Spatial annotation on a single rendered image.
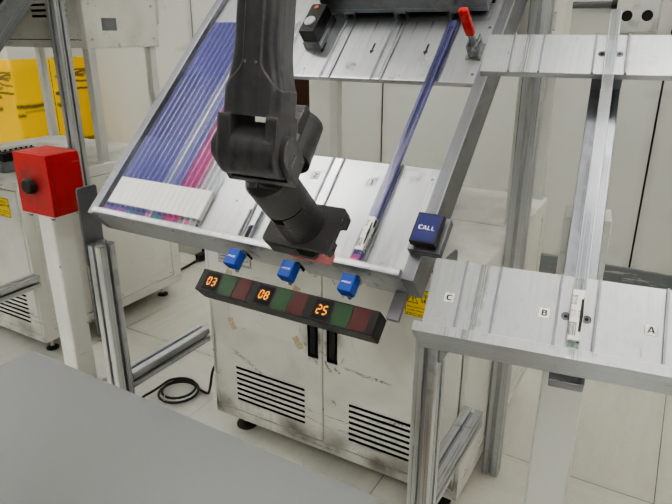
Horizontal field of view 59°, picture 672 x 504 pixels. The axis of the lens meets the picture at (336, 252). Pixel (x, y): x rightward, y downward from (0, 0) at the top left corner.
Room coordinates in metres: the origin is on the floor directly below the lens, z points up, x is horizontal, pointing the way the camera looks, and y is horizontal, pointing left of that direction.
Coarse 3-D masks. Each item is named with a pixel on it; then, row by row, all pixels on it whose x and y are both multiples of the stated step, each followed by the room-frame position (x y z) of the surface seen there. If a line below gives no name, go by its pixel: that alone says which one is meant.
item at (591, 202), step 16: (608, 32) 0.87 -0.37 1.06; (608, 48) 0.85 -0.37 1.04; (608, 64) 0.83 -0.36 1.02; (608, 80) 0.81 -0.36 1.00; (608, 96) 0.80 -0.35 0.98; (608, 112) 0.78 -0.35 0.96; (592, 160) 0.73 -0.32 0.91; (592, 176) 0.72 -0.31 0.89; (592, 192) 0.70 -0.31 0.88; (592, 208) 0.69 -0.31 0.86; (592, 224) 0.67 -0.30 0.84; (592, 240) 0.66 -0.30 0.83; (576, 272) 0.63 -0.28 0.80; (576, 288) 0.62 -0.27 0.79
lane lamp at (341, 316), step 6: (336, 306) 0.82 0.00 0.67; (342, 306) 0.82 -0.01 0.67; (348, 306) 0.82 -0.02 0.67; (354, 306) 0.81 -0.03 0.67; (336, 312) 0.82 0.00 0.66; (342, 312) 0.81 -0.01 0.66; (348, 312) 0.81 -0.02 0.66; (336, 318) 0.81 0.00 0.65; (342, 318) 0.81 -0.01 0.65; (348, 318) 0.80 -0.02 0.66; (336, 324) 0.80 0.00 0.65; (342, 324) 0.80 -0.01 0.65
